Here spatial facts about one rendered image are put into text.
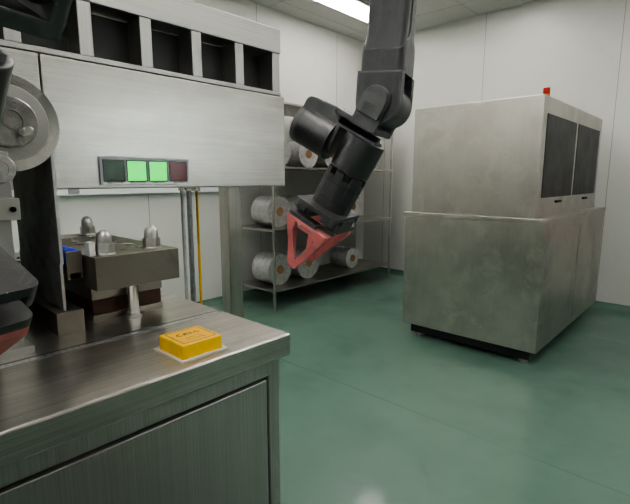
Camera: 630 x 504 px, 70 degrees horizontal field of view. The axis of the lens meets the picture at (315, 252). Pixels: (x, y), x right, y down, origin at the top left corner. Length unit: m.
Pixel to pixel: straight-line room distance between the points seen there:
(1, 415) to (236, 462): 0.38
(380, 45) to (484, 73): 4.62
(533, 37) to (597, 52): 0.59
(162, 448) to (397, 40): 0.64
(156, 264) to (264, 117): 0.79
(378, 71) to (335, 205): 0.18
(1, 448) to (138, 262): 0.40
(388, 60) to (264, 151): 0.98
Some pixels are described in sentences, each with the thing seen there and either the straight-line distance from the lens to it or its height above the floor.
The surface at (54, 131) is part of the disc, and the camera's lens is 0.87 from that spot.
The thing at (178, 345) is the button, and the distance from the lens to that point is 0.71.
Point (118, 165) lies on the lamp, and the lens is 1.26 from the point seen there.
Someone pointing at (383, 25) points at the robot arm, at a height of 1.35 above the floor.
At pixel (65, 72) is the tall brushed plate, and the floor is 1.41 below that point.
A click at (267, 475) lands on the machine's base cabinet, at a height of 0.63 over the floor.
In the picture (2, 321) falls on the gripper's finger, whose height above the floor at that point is 1.09.
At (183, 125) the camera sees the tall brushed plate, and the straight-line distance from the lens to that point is 1.37.
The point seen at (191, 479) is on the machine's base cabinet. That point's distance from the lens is 0.80.
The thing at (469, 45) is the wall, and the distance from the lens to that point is 5.36.
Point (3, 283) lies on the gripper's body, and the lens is 0.27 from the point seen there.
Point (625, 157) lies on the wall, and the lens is 4.76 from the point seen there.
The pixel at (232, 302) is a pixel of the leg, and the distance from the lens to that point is 1.70.
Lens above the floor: 1.16
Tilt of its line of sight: 9 degrees down
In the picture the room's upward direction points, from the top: straight up
